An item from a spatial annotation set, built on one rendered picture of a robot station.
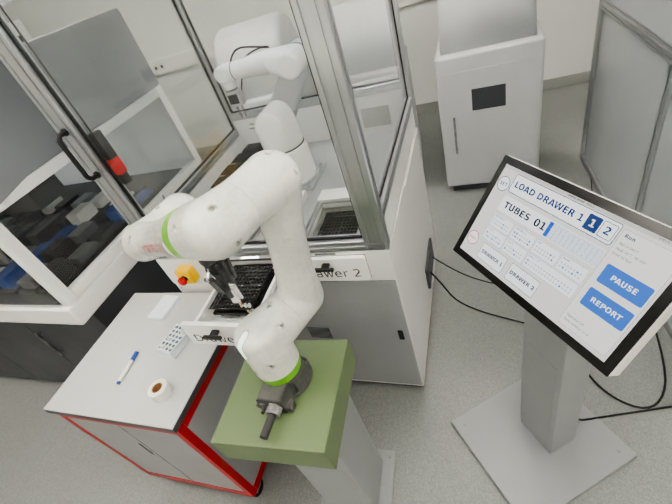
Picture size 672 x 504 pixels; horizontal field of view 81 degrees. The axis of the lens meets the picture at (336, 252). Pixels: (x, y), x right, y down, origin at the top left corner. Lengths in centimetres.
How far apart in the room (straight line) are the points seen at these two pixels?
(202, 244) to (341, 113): 55
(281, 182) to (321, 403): 62
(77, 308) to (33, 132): 73
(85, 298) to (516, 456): 193
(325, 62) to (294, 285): 55
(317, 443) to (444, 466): 94
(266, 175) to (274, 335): 42
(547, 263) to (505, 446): 103
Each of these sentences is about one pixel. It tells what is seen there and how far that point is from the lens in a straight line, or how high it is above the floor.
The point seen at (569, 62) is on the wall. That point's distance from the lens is 464.
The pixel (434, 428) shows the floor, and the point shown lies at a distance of 199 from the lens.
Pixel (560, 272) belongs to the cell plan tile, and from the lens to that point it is 105.
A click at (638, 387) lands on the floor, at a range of 217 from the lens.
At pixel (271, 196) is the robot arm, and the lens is 77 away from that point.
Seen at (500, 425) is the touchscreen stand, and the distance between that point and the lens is 195.
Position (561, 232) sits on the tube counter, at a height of 112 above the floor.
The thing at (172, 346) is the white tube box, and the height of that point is 79.
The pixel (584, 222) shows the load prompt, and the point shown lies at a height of 115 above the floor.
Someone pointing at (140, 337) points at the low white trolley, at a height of 76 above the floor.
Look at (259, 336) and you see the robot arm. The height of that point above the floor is 110.
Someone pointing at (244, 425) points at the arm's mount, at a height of 86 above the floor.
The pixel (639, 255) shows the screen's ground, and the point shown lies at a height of 115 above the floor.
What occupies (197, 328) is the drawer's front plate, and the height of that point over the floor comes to 91.
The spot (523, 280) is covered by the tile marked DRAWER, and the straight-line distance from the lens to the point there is 110.
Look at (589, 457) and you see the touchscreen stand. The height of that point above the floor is 4.
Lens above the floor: 180
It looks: 38 degrees down
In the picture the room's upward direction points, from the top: 21 degrees counter-clockwise
